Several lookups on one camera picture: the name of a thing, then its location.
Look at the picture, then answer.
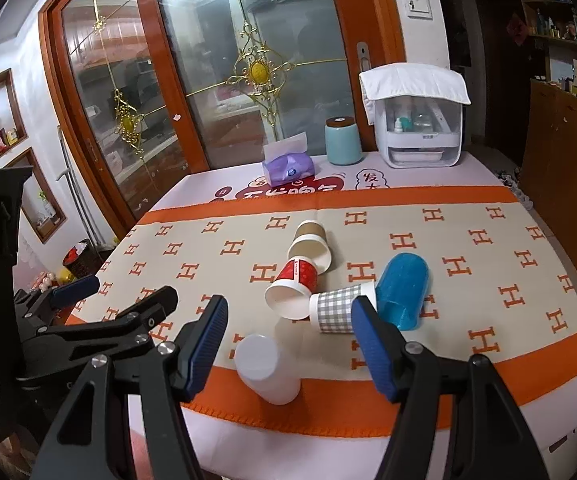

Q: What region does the white ceramic cup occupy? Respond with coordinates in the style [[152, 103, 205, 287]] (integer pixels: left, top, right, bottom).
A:
[[234, 334, 301, 405]]

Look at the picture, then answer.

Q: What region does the blue plastic cup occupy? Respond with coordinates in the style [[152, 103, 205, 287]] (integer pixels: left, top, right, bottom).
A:
[[377, 252, 430, 330]]

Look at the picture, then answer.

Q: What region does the grey checked paper cup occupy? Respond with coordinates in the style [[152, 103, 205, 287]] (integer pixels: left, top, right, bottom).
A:
[[309, 282, 377, 334]]

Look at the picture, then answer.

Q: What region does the red paper cup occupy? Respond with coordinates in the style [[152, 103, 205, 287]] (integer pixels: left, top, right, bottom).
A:
[[264, 256, 318, 321]]

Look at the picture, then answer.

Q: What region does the brown paper cup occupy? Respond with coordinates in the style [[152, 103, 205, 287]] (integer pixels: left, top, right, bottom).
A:
[[287, 219, 332, 275]]

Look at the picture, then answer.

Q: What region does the orange beige H-pattern cloth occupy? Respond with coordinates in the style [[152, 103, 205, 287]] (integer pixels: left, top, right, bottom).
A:
[[69, 186, 577, 444]]

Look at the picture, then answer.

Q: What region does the wooden glass sliding door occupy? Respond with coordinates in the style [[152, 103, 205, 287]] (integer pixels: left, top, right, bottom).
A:
[[39, 0, 405, 236]]

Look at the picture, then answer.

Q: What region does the purple tissue pack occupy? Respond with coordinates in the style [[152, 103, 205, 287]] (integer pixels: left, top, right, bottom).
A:
[[262, 132, 316, 188]]

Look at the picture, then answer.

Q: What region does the white countertop appliance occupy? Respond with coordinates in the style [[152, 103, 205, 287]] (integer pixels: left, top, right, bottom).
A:
[[374, 96, 464, 169]]

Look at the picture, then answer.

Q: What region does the light blue canister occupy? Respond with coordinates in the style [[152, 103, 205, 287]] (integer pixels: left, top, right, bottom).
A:
[[325, 116, 363, 166]]

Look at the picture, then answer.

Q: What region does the white folded cloth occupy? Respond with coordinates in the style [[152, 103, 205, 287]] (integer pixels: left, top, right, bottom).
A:
[[359, 63, 471, 126]]

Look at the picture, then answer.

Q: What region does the dark wooden cabinet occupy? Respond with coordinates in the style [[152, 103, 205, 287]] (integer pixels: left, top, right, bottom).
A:
[[473, 0, 577, 296]]

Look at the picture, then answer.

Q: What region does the lower wall niche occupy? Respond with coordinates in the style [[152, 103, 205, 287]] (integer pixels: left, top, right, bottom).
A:
[[5, 148, 66, 245]]

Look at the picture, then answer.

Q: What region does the wall niche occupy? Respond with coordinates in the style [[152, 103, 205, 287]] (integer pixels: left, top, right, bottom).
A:
[[5, 148, 66, 245], [0, 70, 28, 158]]

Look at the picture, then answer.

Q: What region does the upper wall niche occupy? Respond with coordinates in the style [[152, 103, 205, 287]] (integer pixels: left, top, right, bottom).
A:
[[0, 70, 28, 158]]

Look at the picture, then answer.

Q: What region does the white wall switch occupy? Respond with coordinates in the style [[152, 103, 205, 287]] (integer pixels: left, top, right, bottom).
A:
[[403, 0, 433, 21]]

